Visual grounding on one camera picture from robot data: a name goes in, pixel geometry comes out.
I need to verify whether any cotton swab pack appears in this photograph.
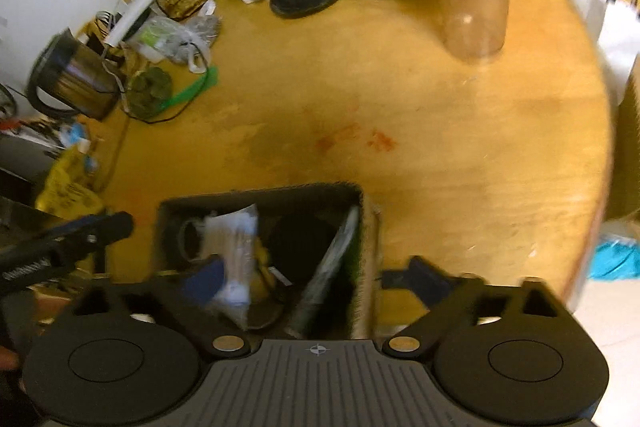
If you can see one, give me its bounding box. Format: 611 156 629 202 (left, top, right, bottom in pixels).
201 205 258 331

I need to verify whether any yellow plastic bag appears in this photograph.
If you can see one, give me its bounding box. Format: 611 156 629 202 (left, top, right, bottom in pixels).
35 144 104 221

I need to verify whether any black storage box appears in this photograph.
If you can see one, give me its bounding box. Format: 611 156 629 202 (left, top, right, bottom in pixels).
154 183 378 341

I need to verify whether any steel electric kettle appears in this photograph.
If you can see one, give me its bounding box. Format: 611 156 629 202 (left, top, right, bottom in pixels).
26 29 125 120

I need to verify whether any green net bag of fruit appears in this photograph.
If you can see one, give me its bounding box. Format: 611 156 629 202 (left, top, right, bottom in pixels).
124 66 218 124

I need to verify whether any white plastic tub green label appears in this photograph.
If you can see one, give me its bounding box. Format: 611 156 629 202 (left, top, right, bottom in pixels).
127 14 181 63

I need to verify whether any white power bank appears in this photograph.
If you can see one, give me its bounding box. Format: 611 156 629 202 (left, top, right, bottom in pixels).
104 0 155 48

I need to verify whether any clear bag of dark seeds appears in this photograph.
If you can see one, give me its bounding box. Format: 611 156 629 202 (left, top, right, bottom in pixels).
167 15 221 74

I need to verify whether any white shopping bag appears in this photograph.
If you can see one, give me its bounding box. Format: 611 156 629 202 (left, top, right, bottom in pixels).
572 0 640 108

